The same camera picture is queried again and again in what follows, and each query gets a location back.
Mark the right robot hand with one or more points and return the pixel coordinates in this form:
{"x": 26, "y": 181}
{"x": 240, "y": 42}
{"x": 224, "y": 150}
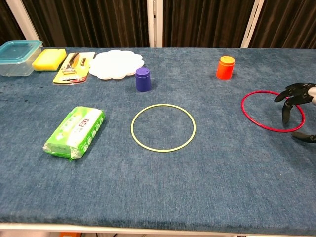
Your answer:
{"x": 296, "y": 95}

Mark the orange cup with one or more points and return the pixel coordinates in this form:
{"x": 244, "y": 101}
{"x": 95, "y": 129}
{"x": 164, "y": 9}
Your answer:
{"x": 225, "y": 69}

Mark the blue cup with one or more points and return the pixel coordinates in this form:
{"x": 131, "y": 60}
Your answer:
{"x": 143, "y": 80}

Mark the blue table cloth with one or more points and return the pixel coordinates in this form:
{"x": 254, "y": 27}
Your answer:
{"x": 222, "y": 172}

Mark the white flower-shaped plate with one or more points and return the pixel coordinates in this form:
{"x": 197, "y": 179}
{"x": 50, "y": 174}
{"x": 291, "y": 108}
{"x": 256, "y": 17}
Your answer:
{"x": 113, "y": 64}

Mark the dark pleated curtain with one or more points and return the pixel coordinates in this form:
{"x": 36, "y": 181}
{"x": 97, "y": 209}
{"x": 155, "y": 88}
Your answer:
{"x": 98, "y": 19}

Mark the green tissue pack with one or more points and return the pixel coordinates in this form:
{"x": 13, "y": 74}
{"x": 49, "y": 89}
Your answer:
{"x": 74, "y": 133}

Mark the razor in yellow blister pack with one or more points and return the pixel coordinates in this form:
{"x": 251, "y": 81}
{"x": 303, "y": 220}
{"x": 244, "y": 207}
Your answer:
{"x": 71, "y": 71}

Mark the yellow sponge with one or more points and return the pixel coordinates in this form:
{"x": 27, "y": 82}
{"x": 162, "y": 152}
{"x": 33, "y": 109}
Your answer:
{"x": 49, "y": 59}

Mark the clear box with teal lid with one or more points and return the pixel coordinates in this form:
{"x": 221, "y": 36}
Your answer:
{"x": 14, "y": 53}

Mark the white frame post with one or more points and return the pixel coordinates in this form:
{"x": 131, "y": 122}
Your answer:
{"x": 252, "y": 22}
{"x": 154, "y": 22}
{"x": 22, "y": 19}

